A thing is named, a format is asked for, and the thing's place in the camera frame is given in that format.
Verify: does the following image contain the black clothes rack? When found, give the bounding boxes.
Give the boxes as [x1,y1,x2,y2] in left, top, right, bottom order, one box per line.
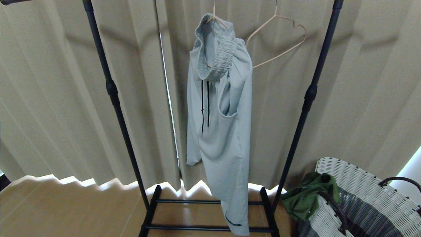
[0,0,344,237]

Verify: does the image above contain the pale grey shorts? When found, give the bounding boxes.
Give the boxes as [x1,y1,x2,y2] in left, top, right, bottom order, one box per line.
[186,13,254,236]

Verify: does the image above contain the white laundry basket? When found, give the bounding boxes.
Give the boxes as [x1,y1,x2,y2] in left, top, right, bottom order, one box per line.
[298,157,421,237]

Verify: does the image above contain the pink clothes hanger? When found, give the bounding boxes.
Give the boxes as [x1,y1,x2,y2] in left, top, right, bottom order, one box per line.
[245,0,307,69]
[206,0,229,28]

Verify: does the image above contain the green garment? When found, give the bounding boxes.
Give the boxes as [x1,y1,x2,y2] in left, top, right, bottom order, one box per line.
[281,172,341,221]

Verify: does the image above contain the beige curtain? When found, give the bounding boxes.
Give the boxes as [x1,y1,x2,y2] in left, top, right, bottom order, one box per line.
[0,0,421,191]

